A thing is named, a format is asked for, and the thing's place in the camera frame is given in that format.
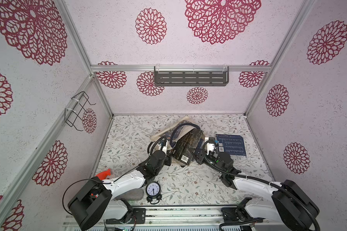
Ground black wire wall rack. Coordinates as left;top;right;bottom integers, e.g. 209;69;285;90
64;91;97;134

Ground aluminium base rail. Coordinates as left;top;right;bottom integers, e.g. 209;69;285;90
62;204;306;227

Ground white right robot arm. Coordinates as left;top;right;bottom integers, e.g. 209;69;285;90
191;143;321;231

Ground black book with barcode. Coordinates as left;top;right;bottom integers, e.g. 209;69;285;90
172;129;204;167

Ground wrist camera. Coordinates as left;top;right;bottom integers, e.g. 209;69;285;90
205;137;218;155
159;140;169;154

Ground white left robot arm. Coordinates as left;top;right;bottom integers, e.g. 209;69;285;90
67;150;172;231

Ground beige canvas tote bag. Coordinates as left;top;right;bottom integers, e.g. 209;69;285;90
150;116;205;158

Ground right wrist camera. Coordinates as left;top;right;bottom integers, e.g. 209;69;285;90
205;137;218;155

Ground black analog alarm clock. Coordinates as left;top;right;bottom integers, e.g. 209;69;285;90
146;182;162;205

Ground grey metal wall shelf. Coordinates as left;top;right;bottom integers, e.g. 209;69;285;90
153;66;229;87

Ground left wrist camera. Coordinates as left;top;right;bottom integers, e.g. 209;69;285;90
159;140;169;154

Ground grey sponge block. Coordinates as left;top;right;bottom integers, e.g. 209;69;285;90
114;188;145;201

